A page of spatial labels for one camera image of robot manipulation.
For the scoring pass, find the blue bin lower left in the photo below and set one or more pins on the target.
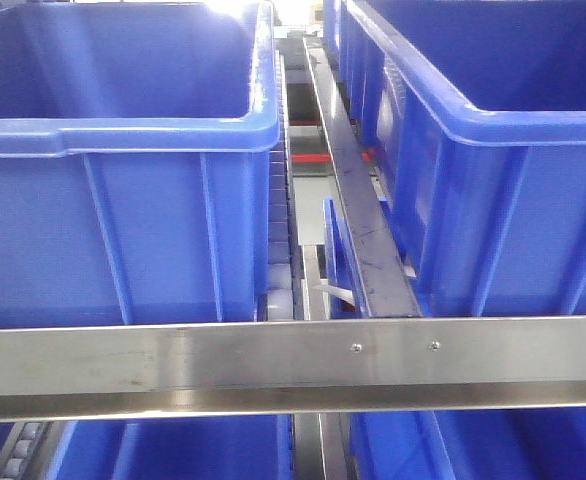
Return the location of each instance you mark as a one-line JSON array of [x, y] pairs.
[[223, 447]]

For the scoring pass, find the white roller track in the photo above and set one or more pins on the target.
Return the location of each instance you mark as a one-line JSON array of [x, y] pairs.
[[280, 296]]

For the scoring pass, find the blue bin lower right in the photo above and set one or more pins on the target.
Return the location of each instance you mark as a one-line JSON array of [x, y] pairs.
[[470, 444]]

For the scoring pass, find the large blue bin upper right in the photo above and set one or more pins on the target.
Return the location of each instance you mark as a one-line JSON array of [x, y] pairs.
[[475, 114]]

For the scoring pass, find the large blue bin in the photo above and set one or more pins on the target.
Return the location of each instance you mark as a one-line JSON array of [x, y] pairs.
[[135, 142], [475, 114]]

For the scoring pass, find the large blue bin upper left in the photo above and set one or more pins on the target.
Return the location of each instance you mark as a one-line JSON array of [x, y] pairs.
[[135, 142]]

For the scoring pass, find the steel front rail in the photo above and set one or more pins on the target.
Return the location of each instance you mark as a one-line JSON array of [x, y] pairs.
[[290, 367]]

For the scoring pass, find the steel divider rail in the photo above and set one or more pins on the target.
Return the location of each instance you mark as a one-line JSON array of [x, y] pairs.
[[380, 283]]

